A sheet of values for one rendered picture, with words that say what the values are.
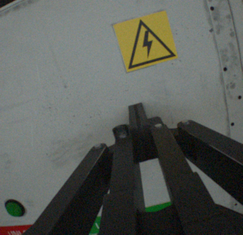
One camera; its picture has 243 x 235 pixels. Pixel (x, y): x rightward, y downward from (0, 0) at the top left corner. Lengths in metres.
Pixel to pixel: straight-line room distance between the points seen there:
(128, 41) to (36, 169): 0.19
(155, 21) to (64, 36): 0.09
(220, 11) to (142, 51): 0.22
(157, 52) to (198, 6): 0.07
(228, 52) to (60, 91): 0.29
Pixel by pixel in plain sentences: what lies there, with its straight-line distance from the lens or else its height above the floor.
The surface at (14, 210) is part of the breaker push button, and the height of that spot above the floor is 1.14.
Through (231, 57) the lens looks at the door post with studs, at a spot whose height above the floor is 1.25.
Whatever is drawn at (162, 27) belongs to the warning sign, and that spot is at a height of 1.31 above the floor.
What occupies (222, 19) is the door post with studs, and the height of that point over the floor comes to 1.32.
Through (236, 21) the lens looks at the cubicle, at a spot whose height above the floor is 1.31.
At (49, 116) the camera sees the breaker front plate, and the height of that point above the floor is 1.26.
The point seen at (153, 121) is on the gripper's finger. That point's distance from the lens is 0.16.
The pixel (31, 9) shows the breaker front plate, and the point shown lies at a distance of 0.23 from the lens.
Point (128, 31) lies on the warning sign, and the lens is 0.20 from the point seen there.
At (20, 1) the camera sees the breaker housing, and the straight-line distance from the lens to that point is 0.24.
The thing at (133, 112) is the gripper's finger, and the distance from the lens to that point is 0.18.
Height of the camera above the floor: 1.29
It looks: 15 degrees down
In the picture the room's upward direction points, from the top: 17 degrees counter-clockwise
